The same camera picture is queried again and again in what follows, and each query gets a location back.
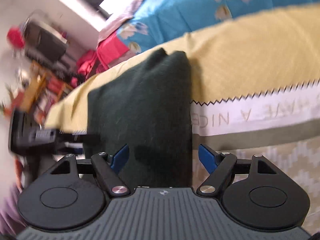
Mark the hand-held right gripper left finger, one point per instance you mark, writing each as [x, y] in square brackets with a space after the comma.
[119, 158]

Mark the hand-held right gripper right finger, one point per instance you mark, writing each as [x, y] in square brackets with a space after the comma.
[207, 158]

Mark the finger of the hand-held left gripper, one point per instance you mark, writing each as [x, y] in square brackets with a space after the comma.
[75, 138]

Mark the dark green sweater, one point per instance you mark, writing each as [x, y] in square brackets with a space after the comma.
[140, 105]

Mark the red clothes pile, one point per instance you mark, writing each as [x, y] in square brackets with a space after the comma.
[86, 63]

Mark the dark hanging clothes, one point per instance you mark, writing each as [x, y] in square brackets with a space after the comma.
[47, 40]

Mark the wooden shelf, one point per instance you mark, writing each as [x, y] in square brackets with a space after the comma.
[35, 90]

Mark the person's purple clothing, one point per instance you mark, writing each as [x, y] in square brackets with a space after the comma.
[10, 212]

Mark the red hanging garment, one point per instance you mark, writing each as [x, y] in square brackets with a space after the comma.
[15, 36]

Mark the yellow pink patterned bed sheet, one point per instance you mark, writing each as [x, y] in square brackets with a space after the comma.
[250, 62]

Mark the pink floral quilt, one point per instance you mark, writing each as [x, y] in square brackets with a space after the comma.
[122, 12]

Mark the blue floral blanket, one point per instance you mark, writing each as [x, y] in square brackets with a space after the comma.
[180, 5]

